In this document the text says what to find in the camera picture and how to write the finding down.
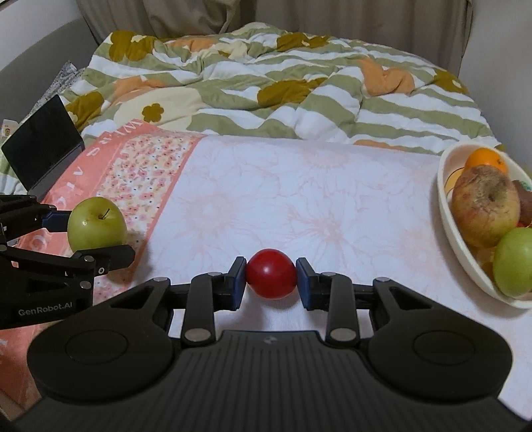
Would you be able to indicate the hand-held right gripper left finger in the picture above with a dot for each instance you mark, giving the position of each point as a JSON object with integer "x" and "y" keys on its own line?
{"x": 239, "y": 285}

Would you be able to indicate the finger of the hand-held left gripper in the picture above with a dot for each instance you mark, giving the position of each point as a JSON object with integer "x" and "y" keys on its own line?
{"x": 56, "y": 220}
{"x": 112, "y": 256}

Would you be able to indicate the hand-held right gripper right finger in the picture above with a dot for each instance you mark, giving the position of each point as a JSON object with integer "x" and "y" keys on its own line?
{"x": 305, "y": 287}

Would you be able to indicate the green apple with stem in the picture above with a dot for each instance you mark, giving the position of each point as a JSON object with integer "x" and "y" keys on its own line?
{"x": 97, "y": 226}

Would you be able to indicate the round red tomato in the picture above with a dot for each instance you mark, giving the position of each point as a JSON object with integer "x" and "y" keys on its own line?
{"x": 271, "y": 273}

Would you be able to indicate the cream oval bowl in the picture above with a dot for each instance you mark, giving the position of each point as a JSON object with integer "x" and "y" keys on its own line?
{"x": 451, "y": 232}

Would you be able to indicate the yellow brown apple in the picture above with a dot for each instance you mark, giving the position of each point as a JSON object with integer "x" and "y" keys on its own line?
{"x": 484, "y": 207}

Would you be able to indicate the large green apple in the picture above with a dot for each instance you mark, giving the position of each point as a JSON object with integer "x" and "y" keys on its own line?
{"x": 515, "y": 261}

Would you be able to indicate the black tablet with case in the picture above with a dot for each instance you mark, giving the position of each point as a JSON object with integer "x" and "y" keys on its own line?
{"x": 41, "y": 141}

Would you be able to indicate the pink floral bed sheet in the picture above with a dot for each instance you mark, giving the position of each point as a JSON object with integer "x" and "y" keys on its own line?
{"x": 311, "y": 199}

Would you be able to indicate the small white box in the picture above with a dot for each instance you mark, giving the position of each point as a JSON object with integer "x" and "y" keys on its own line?
{"x": 8, "y": 129}

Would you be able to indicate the grey patterned cloth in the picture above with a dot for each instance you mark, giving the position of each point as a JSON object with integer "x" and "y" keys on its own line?
{"x": 62, "y": 81}

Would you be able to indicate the grey bed headboard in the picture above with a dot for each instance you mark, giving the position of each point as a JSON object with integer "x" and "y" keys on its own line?
{"x": 37, "y": 54}

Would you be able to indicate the green striped floral quilt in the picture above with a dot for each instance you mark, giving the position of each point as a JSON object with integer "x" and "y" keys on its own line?
{"x": 257, "y": 83}

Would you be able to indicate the medium orange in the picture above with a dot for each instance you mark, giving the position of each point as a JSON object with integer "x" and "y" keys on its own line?
{"x": 486, "y": 160}

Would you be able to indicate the brown kiwi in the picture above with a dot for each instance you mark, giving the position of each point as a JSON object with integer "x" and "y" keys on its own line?
{"x": 525, "y": 203}

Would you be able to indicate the beige curtain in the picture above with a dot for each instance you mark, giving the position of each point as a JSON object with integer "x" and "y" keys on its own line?
{"x": 270, "y": 16}

